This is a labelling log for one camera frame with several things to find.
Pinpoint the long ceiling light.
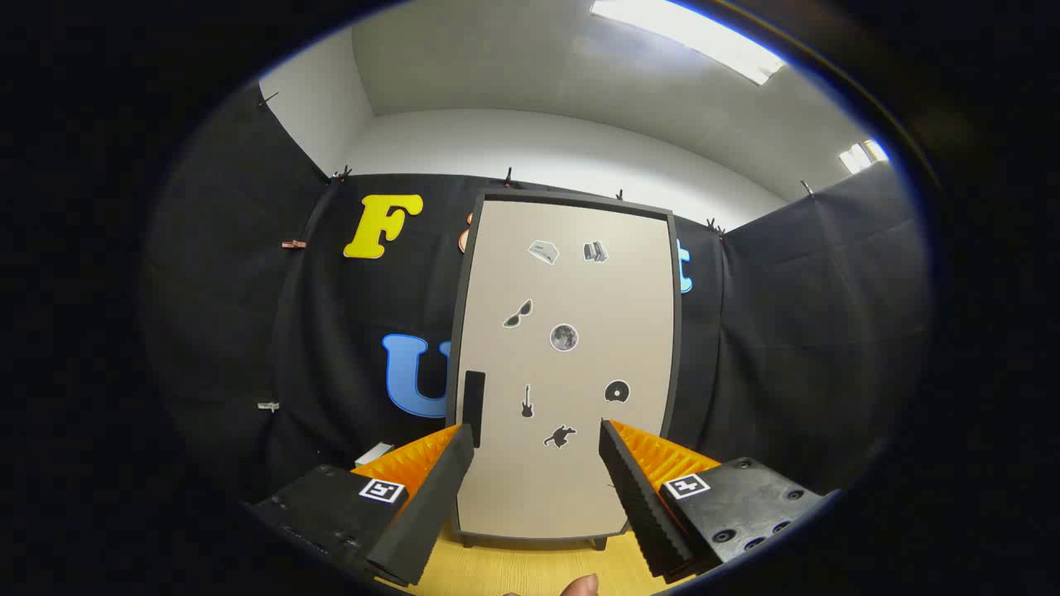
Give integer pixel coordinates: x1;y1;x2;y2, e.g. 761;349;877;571
590;0;786;86

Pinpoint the black door handle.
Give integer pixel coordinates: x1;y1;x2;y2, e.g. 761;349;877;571
463;371;486;448

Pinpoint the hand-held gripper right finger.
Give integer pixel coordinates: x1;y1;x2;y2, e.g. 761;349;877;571
599;419;829;580

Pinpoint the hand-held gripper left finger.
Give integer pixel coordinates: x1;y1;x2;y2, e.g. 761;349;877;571
248;424;475;589

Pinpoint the grey cabinet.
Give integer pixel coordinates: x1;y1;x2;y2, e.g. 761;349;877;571
446;190;682;551

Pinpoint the black backdrop cloth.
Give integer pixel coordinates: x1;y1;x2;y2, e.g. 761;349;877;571
141;83;932;514

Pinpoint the small ceiling light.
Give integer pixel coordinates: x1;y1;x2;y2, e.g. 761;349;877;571
838;139;889;175

